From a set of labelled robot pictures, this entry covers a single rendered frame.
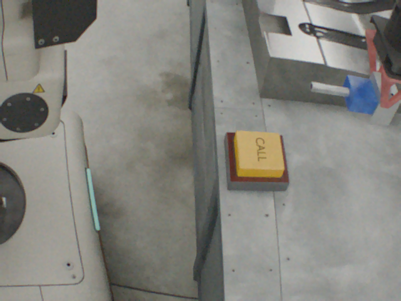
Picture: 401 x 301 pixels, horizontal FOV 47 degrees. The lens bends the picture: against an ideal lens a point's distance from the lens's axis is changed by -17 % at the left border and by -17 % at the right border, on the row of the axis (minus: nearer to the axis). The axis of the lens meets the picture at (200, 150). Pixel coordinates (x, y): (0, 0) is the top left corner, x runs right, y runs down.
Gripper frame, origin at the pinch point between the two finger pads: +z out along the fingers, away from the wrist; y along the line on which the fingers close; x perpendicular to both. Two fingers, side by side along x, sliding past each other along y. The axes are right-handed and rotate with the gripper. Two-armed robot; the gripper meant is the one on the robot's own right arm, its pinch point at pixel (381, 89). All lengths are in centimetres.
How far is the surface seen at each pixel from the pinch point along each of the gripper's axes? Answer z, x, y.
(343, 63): 6.4, 1.2, 11.4
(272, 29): 9.0, 11.2, 19.9
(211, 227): 60, 13, 13
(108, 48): 96, 45, 110
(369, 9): 5.4, -10.2, 29.0
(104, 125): 96, 41, 70
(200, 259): 78, 13, 14
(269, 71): 9.5, 13.1, 9.9
